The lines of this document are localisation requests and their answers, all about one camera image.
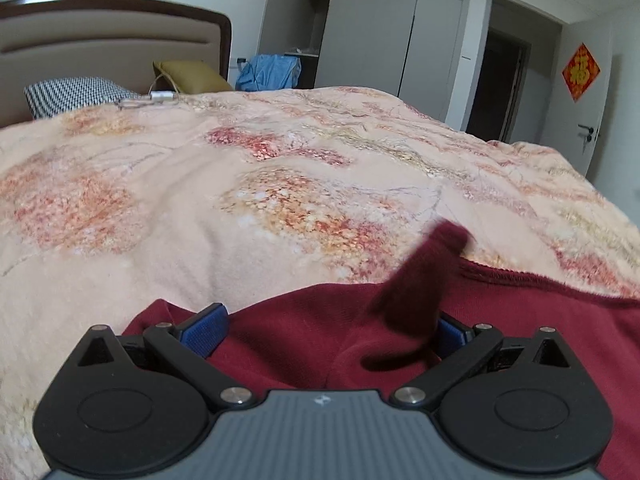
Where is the grey built-in wardrobe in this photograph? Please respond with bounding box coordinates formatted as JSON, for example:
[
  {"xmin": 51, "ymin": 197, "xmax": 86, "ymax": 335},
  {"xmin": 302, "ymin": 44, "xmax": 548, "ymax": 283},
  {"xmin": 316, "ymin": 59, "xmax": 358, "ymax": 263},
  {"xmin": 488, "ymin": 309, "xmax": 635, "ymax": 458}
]
[{"xmin": 258, "ymin": 0, "xmax": 469, "ymax": 119}]

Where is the white room door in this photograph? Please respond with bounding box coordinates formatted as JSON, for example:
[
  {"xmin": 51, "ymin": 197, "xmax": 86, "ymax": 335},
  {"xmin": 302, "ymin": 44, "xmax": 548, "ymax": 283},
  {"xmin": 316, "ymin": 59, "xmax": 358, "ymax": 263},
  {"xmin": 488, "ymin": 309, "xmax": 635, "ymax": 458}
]
[{"xmin": 540, "ymin": 20, "xmax": 613, "ymax": 174}]

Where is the black white checked pillow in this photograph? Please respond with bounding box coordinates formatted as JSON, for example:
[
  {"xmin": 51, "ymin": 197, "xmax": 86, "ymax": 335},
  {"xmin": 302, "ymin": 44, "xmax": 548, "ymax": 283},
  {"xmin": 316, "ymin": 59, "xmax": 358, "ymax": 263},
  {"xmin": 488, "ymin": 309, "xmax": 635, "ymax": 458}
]
[{"xmin": 24, "ymin": 77, "xmax": 140, "ymax": 119}]

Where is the dark red sweater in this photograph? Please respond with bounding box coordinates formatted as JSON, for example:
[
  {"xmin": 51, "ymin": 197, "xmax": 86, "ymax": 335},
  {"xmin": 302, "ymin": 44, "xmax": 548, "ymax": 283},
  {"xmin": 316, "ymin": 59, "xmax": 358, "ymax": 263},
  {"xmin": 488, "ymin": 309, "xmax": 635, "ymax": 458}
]
[{"xmin": 122, "ymin": 219, "xmax": 640, "ymax": 480}]

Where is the black door handle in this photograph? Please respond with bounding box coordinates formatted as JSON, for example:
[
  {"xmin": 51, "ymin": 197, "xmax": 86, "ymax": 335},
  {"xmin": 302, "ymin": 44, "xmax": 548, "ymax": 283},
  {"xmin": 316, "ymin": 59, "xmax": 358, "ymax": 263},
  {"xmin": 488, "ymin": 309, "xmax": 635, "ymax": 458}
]
[{"xmin": 578, "ymin": 124, "xmax": 596, "ymax": 152}]

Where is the olive green pillow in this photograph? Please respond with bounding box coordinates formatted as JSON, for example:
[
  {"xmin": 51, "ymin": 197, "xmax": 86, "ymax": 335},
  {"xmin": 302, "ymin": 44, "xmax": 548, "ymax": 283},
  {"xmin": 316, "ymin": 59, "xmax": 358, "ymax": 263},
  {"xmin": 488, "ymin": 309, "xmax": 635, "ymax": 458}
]
[{"xmin": 153, "ymin": 60, "xmax": 233, "ymax": 94}]

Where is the white charger with cable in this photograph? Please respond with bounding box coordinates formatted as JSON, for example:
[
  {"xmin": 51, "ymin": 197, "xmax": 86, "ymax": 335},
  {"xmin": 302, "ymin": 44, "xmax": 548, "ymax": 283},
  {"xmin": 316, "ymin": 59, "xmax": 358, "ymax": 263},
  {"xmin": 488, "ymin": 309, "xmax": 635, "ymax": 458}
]
[{"xmin": 113, "ymin": 70, "xmax": 181, "ymax": 111}]

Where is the floral peach bed quilt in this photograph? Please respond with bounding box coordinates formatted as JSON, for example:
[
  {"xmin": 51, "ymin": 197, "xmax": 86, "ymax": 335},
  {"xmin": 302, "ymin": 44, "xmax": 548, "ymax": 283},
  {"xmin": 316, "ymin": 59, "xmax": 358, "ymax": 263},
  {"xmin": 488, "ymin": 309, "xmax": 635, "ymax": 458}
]
[{"xmin": 1, "ymin": 87, "xmax": 639, "ymax": 479}]

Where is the brown padded headboard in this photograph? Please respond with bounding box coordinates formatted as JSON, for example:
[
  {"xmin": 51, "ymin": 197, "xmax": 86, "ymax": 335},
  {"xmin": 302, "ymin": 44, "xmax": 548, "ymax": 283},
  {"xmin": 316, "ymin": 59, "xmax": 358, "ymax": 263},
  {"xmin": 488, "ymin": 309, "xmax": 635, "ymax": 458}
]
[{"xmin": 1, "ymin": 0, "xmax": 232, "ymax": 126}]

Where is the red fu door decoration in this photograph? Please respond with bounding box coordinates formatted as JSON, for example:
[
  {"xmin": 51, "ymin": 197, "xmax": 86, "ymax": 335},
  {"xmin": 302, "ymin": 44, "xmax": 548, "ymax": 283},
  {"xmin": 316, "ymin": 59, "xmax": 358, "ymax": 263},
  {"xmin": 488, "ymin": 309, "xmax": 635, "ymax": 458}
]
[{"xmin": 562, "ymin": 44, "xmax": 601, "ymax": 102}]

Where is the blue garment on chair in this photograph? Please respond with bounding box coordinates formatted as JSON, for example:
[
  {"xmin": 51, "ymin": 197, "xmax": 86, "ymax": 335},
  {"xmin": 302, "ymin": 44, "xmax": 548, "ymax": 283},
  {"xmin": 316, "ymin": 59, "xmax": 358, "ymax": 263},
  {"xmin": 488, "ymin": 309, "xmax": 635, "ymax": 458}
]
[{"xmin": 235, "ymin": 54, "xmax": 302, "ymax": 92}]

